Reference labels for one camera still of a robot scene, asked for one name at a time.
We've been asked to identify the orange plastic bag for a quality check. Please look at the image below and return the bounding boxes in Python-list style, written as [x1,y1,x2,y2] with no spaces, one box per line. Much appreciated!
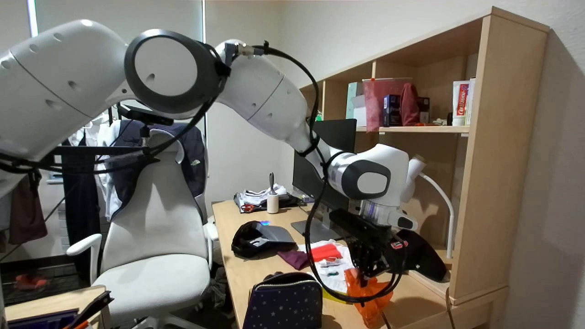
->
[343,269,391,329]

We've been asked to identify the black cap with red logo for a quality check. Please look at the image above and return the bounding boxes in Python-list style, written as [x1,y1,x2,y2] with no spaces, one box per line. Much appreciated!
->
[391,231,447,282]

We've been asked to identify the red box on papers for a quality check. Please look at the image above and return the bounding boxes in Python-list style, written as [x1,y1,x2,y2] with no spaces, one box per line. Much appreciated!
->
[310,243,341,263]

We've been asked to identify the small wooden side table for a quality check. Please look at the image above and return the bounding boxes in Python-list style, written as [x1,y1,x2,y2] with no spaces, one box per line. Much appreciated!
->
[5,287,109,329]

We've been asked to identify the wooden shelf unit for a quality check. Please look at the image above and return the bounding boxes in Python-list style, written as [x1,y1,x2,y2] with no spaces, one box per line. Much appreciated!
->
[301,8,548,329]

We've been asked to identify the navy dotted pouch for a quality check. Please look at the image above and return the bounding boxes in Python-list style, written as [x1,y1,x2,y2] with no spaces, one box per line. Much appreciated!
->
[243,273,321,329]

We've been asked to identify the white red box on shelf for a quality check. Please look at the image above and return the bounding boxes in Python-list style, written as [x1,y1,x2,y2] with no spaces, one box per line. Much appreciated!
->
[451,79,475,126]

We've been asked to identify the purple plastic object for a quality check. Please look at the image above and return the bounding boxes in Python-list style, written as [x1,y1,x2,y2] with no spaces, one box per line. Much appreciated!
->
[279,251,309,271]

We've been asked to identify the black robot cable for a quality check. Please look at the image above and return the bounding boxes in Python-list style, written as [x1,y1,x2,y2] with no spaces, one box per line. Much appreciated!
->
[239,40,405,305]

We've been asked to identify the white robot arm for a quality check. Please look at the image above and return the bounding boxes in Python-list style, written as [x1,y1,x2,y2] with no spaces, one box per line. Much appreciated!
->
[0,20,418,231]

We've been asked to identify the white office chair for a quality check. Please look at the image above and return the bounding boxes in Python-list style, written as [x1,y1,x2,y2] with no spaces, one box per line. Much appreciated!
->
[65,130,212,329]

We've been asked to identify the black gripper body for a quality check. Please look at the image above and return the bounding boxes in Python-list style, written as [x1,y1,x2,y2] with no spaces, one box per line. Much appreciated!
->
[329,210,404,269]

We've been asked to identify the black computer monitor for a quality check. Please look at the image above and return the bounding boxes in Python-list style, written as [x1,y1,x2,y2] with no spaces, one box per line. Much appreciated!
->
[292,119,356,210]

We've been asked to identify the white bottle on desk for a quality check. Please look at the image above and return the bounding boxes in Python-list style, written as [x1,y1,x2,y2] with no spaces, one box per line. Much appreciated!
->
[266,174,279,214]

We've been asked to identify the white desk lamp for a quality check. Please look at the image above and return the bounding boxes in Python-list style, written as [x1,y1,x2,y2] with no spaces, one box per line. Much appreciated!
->
[400,157,455,262]

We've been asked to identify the hanging dark clothes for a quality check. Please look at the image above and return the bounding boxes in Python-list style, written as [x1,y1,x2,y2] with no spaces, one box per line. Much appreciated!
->
[9,108,206,245]

